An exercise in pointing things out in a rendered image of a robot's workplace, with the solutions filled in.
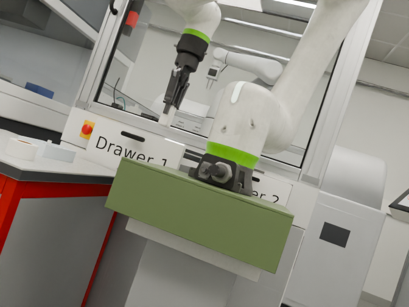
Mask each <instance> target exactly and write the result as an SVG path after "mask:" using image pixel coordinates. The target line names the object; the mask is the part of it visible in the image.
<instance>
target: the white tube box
mask: <svg viewBox="0 0 409 307"><path fill-rule="evenodd" d="M27 142H30V143H33V144H36V145H37V146H39V148H38V151H37V154H36V155H39V156H41V157H44V158H51V159H55V160H60V161H67V162H70V163H73V161H74V158H75V155H76V152H75V151H73V150H71V149H68V148H65V147H63V146H60V145H58V144H53V143H51V145H48V144H47V142H45V141H40V140H37V139H33V138H28V140H27Z"/></svg>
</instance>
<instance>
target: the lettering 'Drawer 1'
mask: <svg viewBox="0 0 409 307"><path fill-rule="evenodd" d="M100 138H103V139H104V140H105V145H104V146H103V147H98V145H99V141H100ZM106 145H107V139H106V138H104V137H102V136H99V140H98V142H97V145H96V148H98V149H104V148H105V147H106ZM111 145H115V144H111V143H110V145H109V147H108V150H107V152H109V149H110V147H111ZM116 147H120V150H119V149H115V150H114V154H115V155H119V156H120V155H121V152H122V147H121V146H116ZM116 150H118V151H120V152H119V154H116V153H115V151H116ZM131 151H132V150H130V151H129V153H130V158H133V157H134V155H135V154H136V152H135V153H134V154H133V156H131ZM129 153H128V154H127V149H126V148H125V157H128V155H129ZM126 155H127V156H126ZM140 155H143V156H144V159H143V158H140V157H139V156H140ZM138 158H139V159H142V160H145V155H144V154H139V155H138V156H137V160H138ZM150 159H154V158H150V157H149V158H148V160H147V162H149V160H150ZM162 160H165V162H164V165H163V166H165V164H166V161H167V160H166V159H162Z"/></svg>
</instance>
